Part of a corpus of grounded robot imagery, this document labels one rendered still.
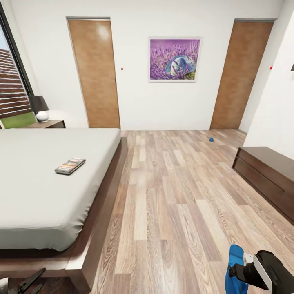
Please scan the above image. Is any hardback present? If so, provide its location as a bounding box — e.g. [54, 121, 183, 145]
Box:
[56, 158, 86, 174]

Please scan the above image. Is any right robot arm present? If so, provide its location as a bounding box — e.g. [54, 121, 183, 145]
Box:
[228, 251, 294, 294]

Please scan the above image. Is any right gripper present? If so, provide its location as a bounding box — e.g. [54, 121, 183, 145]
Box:
[228, 263, 268, 290]

